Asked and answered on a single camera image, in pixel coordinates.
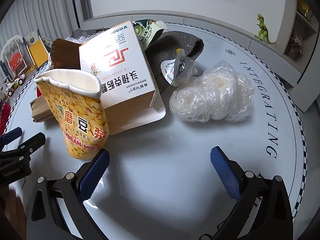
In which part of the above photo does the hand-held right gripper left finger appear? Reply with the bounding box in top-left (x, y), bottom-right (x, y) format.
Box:
top-left (26, 149), bottom-right (110, 240)

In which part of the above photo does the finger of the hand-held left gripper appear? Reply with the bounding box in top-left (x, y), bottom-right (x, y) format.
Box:
top-left (0, 127), bottom-right (23, 147)
top-left (0, 132), bottom-right (46, 160)

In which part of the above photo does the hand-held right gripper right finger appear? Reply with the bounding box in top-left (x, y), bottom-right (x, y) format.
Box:
top-left (199, 146), bottom-right (294, 240)

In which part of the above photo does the yellow crushed paper cup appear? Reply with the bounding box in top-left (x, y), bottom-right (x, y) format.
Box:
top-left (34, 69), bottom-right (110, 160)

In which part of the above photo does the brown cardboard piece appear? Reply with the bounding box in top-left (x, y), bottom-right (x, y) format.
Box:
top-left (30, 38), bottom-right (82, 123)

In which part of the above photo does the green snack packet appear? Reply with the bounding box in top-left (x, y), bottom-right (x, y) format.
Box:
top-left (132, 19), bottom-right (165, 52)

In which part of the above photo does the red knitted cloth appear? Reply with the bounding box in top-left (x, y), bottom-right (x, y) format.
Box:
top-left (0, 99), bottom-right (12, 135)

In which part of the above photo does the toy car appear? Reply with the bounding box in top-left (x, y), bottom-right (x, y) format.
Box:
top-left (5, 74), bottom-right (27, 97)

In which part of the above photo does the crumpled clear plastic bag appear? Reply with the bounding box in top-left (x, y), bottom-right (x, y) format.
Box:
top-left (169, 60), bottom-right (253, 123)

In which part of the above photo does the crumpled clear plastic wrap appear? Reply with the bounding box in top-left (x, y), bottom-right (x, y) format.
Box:
top-left (65, 35), bottom-right (85, 46)

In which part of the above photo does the white medicine box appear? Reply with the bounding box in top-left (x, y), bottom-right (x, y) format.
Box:
top-left (79, 20), bottom-right (167, 135)

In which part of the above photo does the clear jelly cup with lid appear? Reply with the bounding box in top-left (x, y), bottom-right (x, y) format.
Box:
top-left (160, 49), bottom-right (198, 87)

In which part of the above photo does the white shelf unit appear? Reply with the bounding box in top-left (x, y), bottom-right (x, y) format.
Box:
top-left (282, 0), bottom-right (320, 113)

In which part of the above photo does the white curtain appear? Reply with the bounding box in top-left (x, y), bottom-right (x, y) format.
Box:
top-left (5, 0), bottom-right (84, 46)

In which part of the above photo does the grey felt cloth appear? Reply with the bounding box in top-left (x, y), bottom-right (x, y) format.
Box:
top-left (145, 31), bottom-right (204, 94)

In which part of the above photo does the dried flower bunch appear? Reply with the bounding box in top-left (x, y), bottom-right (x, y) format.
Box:
top-left (285, 32), bottom-right (303, 57)

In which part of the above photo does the green toy dinosaur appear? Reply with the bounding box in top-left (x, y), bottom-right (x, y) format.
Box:
top-left (255, 14), bottom-right (276, 46)

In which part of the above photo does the gold ornament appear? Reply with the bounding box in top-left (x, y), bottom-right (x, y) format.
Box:
top-left (299, 0), bottom-right (312, 18)

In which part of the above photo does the white toy play frame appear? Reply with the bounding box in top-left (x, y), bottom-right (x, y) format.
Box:
top-left (0, 29), bottom-right (52, 85)

